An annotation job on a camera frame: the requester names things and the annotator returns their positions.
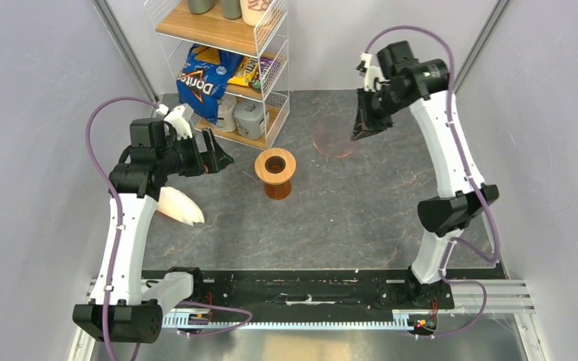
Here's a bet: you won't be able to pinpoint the white paper coffee filters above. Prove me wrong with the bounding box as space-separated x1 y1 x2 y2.
177 190 205 226

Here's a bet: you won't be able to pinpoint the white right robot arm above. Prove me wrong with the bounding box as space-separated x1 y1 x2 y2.
351 41 499 308

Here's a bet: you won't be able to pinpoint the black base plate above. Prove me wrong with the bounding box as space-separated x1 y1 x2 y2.
139 268 507 335

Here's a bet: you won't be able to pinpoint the cream cup on shelf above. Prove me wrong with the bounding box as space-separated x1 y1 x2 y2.
239 0 273 27

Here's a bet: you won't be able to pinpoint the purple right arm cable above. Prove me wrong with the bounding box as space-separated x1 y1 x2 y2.
364 26 501 341

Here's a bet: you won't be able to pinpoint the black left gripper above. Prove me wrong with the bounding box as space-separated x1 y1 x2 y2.
157 126 233 177

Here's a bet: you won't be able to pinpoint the amber glass carafe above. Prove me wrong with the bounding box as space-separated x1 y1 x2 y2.
263 180 292 200

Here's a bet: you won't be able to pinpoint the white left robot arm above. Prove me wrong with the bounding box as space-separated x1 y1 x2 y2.
72 118 234 344

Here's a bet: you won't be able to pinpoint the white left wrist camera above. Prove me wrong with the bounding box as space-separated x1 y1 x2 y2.
156 104 194 140

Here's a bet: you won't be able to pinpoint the wooden ring dripper stand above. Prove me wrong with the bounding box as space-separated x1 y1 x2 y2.
254 147 297 185

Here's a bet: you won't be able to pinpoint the green can on shelf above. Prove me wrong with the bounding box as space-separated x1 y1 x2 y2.
187 0 215 15

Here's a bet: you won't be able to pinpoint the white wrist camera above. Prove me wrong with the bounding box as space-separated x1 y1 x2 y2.
357 53 385 93
156 104 194 140

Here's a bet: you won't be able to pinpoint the grey jug on shelf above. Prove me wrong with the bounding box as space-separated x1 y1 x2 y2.
233 99 269 141

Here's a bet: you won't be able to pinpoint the yellow snack bag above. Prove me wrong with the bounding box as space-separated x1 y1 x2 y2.
227 56 274 93

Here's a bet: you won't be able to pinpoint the blue Doritos chip bag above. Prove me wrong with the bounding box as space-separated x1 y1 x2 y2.
176 44 243 124

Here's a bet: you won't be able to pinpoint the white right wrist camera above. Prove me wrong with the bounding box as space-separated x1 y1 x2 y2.
357 53 385 93

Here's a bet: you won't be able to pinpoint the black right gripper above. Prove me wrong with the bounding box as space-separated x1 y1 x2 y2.
351 86 405 141

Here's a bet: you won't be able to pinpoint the white paper roll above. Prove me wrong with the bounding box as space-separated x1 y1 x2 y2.
215 94 237 132

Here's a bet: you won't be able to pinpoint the white wire shelf rack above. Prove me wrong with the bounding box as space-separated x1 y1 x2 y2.
144 1 290 150

